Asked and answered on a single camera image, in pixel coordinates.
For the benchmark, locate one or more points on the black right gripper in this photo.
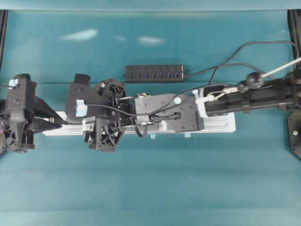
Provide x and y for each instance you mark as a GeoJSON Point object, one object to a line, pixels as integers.
{"type": "Point", "coordinates": [111, 111]}

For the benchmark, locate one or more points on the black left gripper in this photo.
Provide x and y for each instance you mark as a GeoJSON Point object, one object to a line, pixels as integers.
{"type": "Point", "coordinates": [20, 119]}

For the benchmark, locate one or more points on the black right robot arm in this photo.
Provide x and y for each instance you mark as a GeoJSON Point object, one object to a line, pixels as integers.
{"type": "Point", "coordinates": [187, 110]}

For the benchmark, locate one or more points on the black USB hub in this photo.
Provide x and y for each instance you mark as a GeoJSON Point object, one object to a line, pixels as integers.
{"type": "Point", "coordinates": [154, 73]}

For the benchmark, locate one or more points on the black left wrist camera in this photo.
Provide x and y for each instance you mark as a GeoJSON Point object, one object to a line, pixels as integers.
{"type": "Point", "coordinates": [21, 93]}

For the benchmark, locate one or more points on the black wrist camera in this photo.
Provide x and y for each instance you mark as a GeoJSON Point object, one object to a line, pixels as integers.
{"type": "Point", "coordinates": [80, 89]}
{"type": "Point", "coordinates": [21, 93]}

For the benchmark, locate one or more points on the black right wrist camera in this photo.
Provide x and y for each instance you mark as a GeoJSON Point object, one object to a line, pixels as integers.
{"type": "Point", "coordinates": [80, 89]}

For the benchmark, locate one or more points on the aluminium extrusion rail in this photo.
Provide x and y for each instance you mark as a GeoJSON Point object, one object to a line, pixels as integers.
{"type": "Point", "coordinates": [217, 124]}

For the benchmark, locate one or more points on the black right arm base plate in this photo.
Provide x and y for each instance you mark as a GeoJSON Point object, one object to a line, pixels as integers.
{"type": "Point", "coordinates": [294, 133]}

